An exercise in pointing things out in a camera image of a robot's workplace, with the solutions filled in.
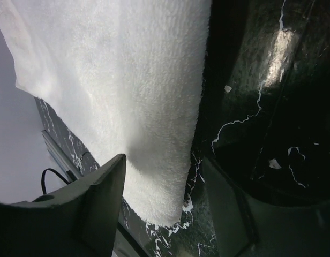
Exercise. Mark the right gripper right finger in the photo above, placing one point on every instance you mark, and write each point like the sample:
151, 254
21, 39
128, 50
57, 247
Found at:
246, 226

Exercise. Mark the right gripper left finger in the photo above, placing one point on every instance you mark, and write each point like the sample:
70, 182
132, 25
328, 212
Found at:
79, 219

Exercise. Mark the black marble pattern mat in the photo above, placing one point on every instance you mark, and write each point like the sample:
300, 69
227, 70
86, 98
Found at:
264, 118

